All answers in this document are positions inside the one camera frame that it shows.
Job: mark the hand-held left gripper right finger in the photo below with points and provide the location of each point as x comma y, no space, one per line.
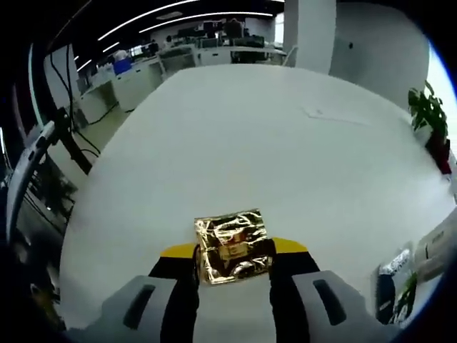
314,307

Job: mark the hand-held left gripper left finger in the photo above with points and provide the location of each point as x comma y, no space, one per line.
153,311

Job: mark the green black skincare packet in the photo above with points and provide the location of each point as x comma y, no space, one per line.
394,286

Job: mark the gold foil skincare sachet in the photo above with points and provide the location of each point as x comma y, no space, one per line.
232,246

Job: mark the blue storage box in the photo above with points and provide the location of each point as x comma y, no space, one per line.
122,67

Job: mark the potted green plant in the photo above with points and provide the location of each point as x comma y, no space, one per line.
430,118

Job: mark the white curved frame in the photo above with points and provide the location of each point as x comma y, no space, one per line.
30,160

